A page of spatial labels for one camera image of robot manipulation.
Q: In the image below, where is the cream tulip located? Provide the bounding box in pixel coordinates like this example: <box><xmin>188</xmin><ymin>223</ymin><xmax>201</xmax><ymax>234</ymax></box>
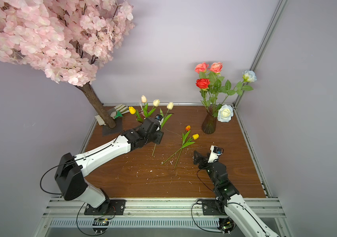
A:
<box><xmin>152</xmin><ymin>102</ymin><xmax>175</xmax><ymax>157</ymax></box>
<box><xmin>145</xmin><ymin>99</ymin><xmax>160</xmax><ymax>118</ymax></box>
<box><xmin>141</xmin><ymin>95</ymin><xmax>148</xmax><ymax>118</ymax></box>

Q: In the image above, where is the orange tulip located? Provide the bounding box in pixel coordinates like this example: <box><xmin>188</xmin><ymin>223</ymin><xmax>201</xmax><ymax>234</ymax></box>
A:
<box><xmin>174</xmin><ymin>125</ymin><xmax>194</xmax><ymax>168</ymax></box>

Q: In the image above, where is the white rose large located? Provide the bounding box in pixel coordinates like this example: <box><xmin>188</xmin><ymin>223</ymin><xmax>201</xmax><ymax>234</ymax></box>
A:
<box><xmin>217</xmin><ymin>105</ymin><xmax>234</xmax><ymax>122</ymax></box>

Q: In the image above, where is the red rose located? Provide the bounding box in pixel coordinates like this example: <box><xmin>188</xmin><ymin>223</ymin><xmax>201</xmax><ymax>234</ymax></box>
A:
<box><xmin>195</xmin><ymin>78</ymin><xmax>211</xmax><ymax>109</ymax></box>

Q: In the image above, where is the pink rose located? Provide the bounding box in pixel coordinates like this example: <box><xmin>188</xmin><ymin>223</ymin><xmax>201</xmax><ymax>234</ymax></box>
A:
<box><xmin>195</xmin><ymin>62</ymin><xmax>209</xmax><ymax>79</ymax></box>
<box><xmin>209</xmin><ymin>62</ymin><xmax>223</xmax><ymax>89</ymax></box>

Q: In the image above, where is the white rose small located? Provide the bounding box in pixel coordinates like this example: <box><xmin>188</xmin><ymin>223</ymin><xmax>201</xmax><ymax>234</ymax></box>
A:
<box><xmin>220</xmin><ymin>70</ymin><xmax>258</xmax><ymax>106</ymax></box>

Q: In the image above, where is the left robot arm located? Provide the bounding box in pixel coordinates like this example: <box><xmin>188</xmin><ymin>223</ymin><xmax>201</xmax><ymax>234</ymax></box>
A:
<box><xmin>54</xmin><ymin>115</ymin><xmax>163</xmax><ymax>212</ymax></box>

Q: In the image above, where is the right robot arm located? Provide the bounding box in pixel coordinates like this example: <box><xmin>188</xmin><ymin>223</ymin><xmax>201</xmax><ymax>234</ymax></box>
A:
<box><xmin>194</xmin><ymin>151</ymin><xmax>278</xmax><ymax>237</ymax></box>

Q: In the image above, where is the left red glass vase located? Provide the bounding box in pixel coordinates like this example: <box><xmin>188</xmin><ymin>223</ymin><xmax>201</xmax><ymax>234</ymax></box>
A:
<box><xmin>137</xmin><ymin>114</ymin><xmax>150</xmax><ymax>122</ymax></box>

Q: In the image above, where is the right purple glass vase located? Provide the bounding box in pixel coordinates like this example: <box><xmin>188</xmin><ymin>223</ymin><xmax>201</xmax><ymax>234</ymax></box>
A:
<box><xmin>202</xmin><ymin>108</ymin><xmax>217</xmax><ymax>134</ymax></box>

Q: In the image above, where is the right circuit board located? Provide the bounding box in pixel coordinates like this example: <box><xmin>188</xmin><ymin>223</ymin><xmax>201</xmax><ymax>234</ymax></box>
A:
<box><xmin>218</xmin><ymin>217</ymin><xmax>236</xmax><ymax>235</ymax></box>

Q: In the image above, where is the circuit board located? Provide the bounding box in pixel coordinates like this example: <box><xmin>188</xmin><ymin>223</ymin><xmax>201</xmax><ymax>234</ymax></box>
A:
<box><xmin>218</xmin><ymin>217</ymin><xmax>236</xmax><ymax>235</ymax></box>
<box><xmin>92</xmin><ymin>218</ymin><xmax>110</xmax><ymax>235</ymax></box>

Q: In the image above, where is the left circuit board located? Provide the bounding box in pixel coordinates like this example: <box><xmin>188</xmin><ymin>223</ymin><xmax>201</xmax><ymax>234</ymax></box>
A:
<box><xmin>92</xmin><ymin>218</ymin><xmax>110</xmax><ymax>235</ymax></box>

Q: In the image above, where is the pink blossom artificial tree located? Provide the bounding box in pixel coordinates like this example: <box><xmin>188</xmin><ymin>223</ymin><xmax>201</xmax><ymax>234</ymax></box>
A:
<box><xmin>0</xmin><ymin>0</ymin><xmax>134</xmax><ymax>128</ymax></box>

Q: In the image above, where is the aluminium corner profile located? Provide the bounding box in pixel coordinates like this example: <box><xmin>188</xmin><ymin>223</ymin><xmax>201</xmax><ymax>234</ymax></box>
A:
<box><xmin>233</xmin><ymin>0</ymin><xmax>288</xmax><ymax>108</ymax></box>

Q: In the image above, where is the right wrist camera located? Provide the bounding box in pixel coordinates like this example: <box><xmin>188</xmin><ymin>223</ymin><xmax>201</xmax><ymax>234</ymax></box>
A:
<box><xmin>208</xmin><ymin>145</ymin><xmax>224</xmax><ymax>164</ymax></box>

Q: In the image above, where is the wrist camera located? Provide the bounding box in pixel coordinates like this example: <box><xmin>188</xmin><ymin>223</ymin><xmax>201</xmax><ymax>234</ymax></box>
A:
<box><xmin>208</xmin><ymin>145</ymin><xmax>224</xmax><ymax>164</ymax></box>
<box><xmin>155</xmin><ymin>114</ymin><xmax>164</xmax><ymax>126</ymax></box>

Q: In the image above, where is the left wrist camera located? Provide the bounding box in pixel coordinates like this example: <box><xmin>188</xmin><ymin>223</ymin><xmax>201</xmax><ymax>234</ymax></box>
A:
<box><xmin>155</xmin><ymin>114</ymin><xmax>164</xmax><ymax>126</ymax></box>

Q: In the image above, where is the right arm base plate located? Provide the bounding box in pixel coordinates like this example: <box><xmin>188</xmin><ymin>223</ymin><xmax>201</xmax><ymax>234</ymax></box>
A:
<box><xmin>200</xmin><ymin>199</ymin><xmax>226</xmax><ymax>216</ymax></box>

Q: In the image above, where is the aluminium mounting rail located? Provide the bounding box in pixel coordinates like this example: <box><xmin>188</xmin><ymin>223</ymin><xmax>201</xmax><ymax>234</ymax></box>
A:
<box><xmin>37</xmin><ymin>198</ymin><xmax>291</xmax><ymax>236</ymax></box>

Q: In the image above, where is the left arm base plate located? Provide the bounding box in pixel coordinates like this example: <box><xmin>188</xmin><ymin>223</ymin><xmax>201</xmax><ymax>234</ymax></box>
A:
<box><xmin>84</xmin><ymin>199</ymin><xmax>126</xmax><ymax>216</ymax></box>

